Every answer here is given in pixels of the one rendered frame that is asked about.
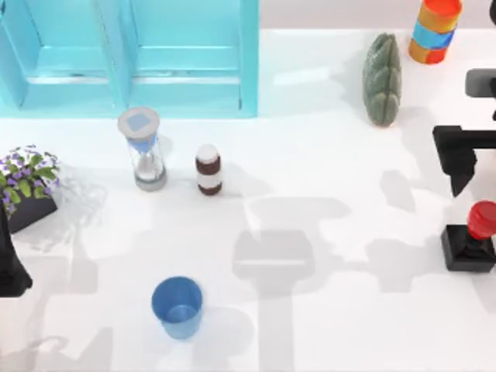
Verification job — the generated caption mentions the grey rounded box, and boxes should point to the grey rounded box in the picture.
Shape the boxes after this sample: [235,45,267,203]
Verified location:
[464,68,496,98]

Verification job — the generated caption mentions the grey-green stone sculpture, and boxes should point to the grey-green stone sculpture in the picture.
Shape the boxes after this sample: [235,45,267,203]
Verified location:
[362,33,403,128]

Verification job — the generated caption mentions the stack of coloured rings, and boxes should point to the stack of coloured rings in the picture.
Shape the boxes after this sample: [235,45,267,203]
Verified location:
[408,0,464,65]

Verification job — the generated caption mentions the red and black stamp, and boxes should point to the red and black stamp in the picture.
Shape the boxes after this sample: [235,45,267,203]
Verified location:
[440,199,496,273]

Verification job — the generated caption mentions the brown bottle with white cap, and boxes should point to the brown bottle with white cap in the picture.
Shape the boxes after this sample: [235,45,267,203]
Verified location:
[195,143,224,197]

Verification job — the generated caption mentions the blue plastic cup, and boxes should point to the blue plastic cup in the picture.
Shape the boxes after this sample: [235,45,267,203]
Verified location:
[150,275,205,341]

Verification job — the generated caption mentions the blue and grey hourglass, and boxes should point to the blue and grey hourglass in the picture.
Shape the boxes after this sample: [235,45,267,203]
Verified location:
[117,106,169,193]

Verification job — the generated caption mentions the purple flower plant black pot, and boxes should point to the purple flower plant black pot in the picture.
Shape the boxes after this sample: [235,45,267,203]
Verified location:
[0,143,62,236]

